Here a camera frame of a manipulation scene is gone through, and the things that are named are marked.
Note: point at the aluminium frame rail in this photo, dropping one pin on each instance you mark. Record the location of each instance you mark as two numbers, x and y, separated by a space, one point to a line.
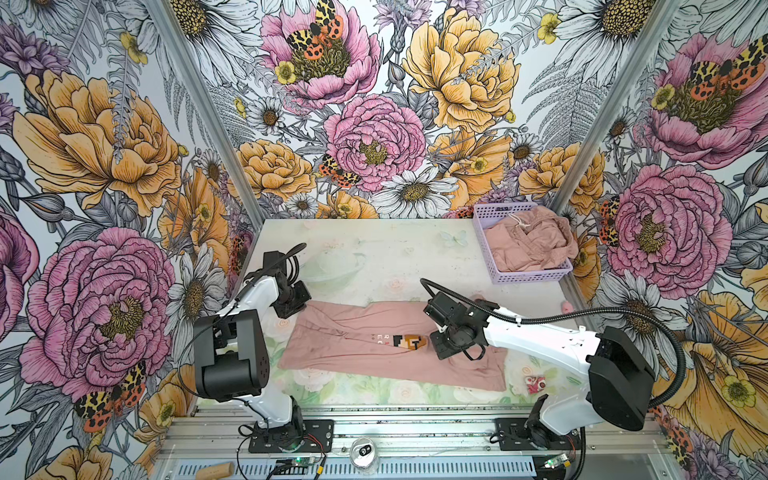
397 430

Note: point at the white perforated cable duct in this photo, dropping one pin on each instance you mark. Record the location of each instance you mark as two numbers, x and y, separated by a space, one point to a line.
514 467

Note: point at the small pink pig toy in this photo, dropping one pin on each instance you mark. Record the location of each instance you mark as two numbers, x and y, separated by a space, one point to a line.
566 307

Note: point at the pink printed t-shirt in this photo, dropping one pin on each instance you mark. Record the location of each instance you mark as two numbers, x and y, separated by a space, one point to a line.
389 340

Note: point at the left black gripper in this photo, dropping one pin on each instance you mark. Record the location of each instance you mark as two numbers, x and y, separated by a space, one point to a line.
303 297

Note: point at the silver drink can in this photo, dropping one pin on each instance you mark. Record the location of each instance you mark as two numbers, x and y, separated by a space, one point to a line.
364 455

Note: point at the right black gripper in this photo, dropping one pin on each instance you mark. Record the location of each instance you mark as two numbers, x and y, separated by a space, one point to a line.
441 351

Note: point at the small pink red toy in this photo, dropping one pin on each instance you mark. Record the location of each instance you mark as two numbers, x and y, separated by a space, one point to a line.
535 384

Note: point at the lavender plastic laundry basket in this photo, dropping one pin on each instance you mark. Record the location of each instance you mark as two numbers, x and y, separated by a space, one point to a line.
486 216

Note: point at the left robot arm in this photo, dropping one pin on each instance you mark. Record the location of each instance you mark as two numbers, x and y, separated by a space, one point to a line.
231 359

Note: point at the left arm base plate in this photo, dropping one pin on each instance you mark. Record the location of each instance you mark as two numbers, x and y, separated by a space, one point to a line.
315 436

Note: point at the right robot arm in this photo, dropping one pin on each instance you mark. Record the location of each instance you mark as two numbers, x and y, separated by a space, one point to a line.
615 381

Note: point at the wooden block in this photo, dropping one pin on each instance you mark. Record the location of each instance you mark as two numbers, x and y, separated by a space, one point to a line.
216 472

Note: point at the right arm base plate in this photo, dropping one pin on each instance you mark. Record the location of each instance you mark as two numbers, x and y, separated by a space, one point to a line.
520 434

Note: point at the pink garment in basket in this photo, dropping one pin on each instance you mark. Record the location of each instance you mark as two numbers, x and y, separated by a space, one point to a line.
532 240

